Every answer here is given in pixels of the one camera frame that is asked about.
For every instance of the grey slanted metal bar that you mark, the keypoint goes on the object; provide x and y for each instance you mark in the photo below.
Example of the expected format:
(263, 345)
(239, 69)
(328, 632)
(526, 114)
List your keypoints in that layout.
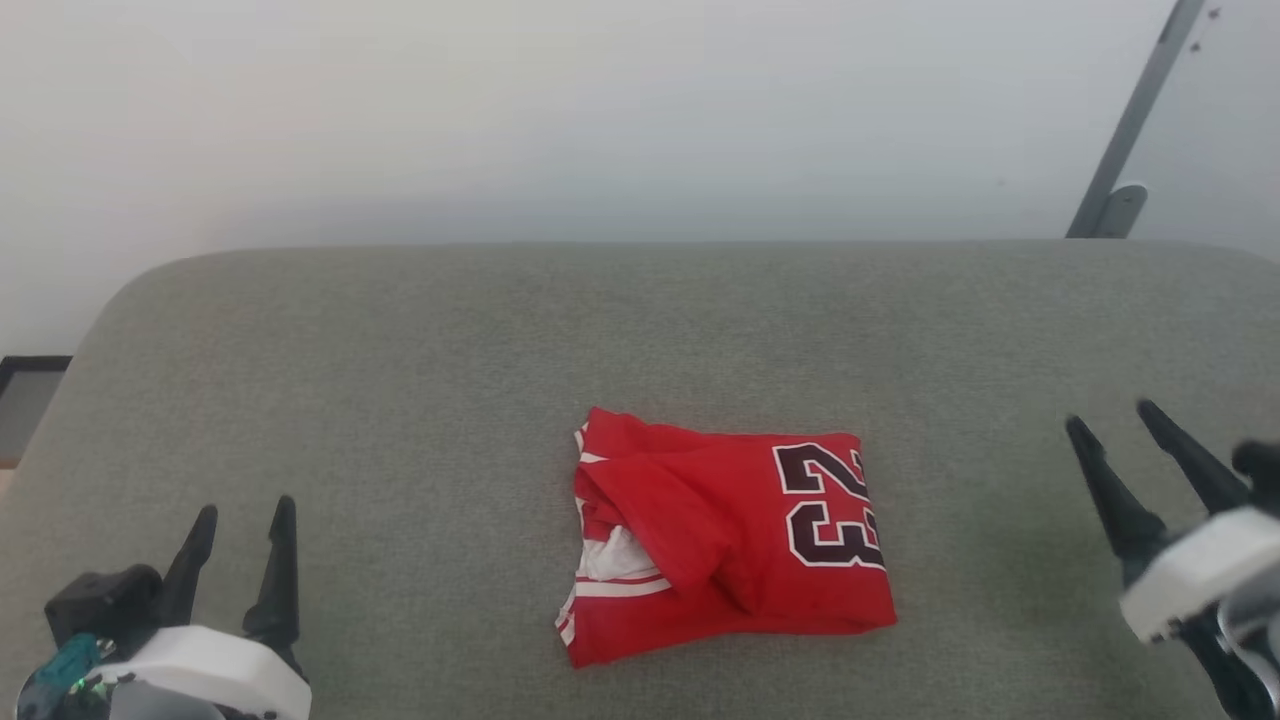
(1140, 110)

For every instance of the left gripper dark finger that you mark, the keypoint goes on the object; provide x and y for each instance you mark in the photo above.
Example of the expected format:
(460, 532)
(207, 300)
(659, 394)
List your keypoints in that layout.
(190, 570)
(278, 590)

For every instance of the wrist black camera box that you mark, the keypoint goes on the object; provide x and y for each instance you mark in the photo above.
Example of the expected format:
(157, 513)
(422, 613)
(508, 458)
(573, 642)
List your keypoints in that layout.
(1262, 475)
(100, 600)

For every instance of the grey fabric sofa cushion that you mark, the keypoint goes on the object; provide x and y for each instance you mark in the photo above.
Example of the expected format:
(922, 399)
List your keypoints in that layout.
(400, 400)

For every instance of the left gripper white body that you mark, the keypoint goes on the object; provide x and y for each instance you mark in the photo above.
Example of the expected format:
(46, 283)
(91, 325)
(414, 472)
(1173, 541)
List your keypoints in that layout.
(210, 670)

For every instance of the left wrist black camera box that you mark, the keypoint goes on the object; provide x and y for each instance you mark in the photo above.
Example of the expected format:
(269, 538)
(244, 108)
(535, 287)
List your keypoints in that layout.
(100, 600)

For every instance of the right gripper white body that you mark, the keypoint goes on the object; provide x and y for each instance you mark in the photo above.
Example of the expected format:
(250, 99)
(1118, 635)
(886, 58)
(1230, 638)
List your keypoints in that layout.
(1200, 570)

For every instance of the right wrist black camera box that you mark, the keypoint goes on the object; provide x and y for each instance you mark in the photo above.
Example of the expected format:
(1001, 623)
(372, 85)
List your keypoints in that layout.
(1262, 475)

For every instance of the grey metal bar bracket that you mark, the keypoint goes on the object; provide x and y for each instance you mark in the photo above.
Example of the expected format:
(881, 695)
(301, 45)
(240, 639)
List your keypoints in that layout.
(1122, 212)

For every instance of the red and white basketball jersey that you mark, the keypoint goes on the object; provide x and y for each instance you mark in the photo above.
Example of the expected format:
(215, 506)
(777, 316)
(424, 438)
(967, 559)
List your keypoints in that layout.
(720, 540)

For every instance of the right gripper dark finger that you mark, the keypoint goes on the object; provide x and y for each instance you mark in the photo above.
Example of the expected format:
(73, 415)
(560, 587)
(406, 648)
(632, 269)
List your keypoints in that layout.
(1125, 510)
(1195, 465)

